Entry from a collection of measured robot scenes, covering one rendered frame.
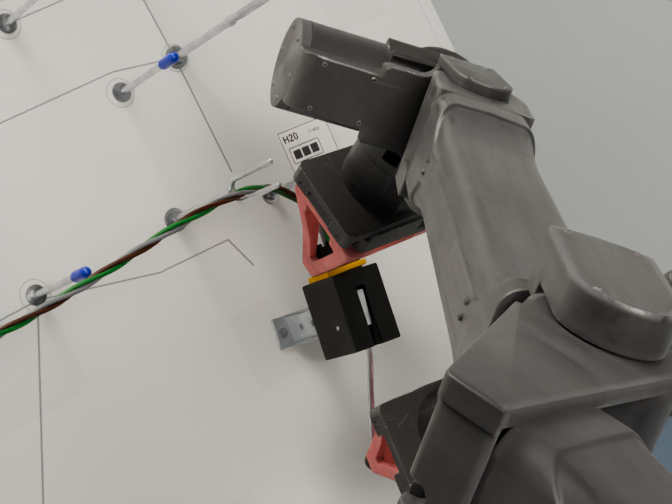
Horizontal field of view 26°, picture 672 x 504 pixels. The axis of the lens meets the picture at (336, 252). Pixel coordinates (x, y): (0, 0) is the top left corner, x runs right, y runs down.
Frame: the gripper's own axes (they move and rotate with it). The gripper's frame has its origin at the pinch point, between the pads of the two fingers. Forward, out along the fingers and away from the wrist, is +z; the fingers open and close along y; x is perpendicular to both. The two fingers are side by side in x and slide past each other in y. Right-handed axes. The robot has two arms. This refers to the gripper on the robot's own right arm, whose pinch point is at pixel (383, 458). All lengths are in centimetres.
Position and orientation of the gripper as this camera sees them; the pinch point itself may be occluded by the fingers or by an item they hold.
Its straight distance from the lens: 106.8
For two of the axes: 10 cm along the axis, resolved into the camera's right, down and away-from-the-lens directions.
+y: -7.8, 2.3, -5.8
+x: 3.8, 9.1, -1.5
